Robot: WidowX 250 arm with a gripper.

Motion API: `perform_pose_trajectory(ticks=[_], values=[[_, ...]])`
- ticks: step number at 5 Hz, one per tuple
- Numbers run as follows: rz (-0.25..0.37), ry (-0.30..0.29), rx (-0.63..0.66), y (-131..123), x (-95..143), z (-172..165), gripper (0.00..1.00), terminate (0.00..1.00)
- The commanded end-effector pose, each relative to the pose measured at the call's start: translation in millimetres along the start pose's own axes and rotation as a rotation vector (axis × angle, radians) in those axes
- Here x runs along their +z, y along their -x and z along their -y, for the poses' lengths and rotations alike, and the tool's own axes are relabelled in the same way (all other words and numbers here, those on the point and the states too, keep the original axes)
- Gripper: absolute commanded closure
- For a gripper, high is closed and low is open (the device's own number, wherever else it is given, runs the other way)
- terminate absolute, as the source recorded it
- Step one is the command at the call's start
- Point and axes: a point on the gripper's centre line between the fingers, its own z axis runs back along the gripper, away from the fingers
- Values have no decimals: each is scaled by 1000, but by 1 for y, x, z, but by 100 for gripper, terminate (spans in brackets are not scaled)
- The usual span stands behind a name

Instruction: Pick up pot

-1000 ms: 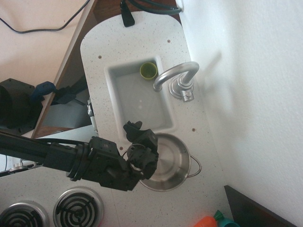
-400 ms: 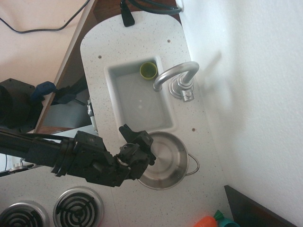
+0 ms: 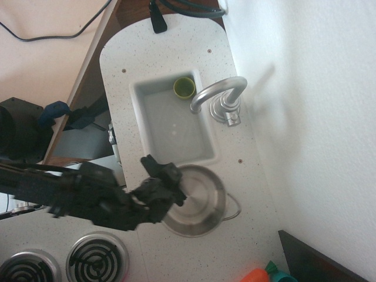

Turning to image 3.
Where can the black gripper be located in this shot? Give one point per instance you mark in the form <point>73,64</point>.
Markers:
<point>149,203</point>

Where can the stainless steel pot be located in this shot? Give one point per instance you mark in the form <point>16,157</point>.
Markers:
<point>206,206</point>

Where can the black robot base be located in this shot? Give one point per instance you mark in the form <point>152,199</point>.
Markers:
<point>23,140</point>

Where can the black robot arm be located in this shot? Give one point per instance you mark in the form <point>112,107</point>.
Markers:
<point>93,193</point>

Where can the white toy sink basin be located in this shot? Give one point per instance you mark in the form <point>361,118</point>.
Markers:
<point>168,129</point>

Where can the silver stove knob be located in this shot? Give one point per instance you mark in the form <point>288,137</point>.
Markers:
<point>112,136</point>

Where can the green plastic cup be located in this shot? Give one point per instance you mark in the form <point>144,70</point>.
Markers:
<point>184,88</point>

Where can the blue clamp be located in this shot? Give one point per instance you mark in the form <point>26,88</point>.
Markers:
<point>77,119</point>

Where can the silver toy faucet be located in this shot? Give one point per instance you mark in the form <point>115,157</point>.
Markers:
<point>225,100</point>

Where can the right stove burner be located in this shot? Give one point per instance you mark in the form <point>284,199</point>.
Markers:
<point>98,256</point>

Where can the stove burner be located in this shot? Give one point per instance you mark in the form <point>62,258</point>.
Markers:
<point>98,256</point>
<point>31,265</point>

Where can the orange toy carrot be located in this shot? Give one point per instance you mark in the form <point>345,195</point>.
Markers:
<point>256,275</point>

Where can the teal plastic toy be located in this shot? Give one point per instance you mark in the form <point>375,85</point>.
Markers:
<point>276,275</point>

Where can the left stove burner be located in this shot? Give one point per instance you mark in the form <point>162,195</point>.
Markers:
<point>31,265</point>

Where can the black strap clip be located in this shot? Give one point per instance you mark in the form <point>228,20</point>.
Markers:
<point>159,25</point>

